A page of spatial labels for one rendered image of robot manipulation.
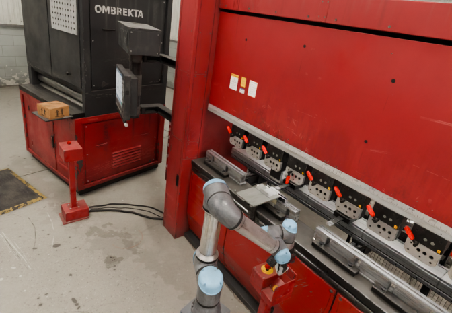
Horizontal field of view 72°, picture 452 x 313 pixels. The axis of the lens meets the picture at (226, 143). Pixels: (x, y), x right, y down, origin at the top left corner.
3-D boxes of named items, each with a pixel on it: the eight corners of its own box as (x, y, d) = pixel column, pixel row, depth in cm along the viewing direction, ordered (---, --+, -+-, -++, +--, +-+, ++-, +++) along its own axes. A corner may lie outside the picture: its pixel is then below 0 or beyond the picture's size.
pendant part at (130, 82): (115, 103, 280) (115, 63, 267) (128, 103, 286) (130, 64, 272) (123, 120, 244) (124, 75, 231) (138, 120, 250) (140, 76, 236)
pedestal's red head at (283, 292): (249, 281, 188) (254, 259, 181) (269, 273, 197) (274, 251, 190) (270, 307, 173) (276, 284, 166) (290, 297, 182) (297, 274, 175)
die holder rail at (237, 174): (205, 159, 285) (206, 150, 281) (210, 158, 289) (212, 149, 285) (240, 185, 250) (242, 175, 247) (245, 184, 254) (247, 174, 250)
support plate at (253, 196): (235, 193, 216) (235, 192, 216) (261, 185, 232) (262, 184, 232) (253, 206, 204) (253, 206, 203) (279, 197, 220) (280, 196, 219)
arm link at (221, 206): (225, 202, 123) (298, 254, 144) (220, 188, 132) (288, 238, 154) (205, 222, 125) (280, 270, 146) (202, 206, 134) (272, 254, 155)
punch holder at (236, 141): (229, 142, 252) (232, 123, 245) (237, 141, 257) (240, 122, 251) (241, 149, 241) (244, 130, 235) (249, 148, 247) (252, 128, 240)
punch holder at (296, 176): (283, 176, 210) (288, 154, 204) (291, 174, 216) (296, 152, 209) (300, 186, 200) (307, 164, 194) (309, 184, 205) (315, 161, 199)
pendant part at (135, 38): (116, 115, 293) (117, 20, 261) (142, 115, 304) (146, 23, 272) (125, 136, 252) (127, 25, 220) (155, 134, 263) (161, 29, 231)
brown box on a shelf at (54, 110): (31, 112, 300) (29, 100, 295) (58, 109, 320) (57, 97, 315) (45, 122, 284) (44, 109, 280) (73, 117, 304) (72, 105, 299)
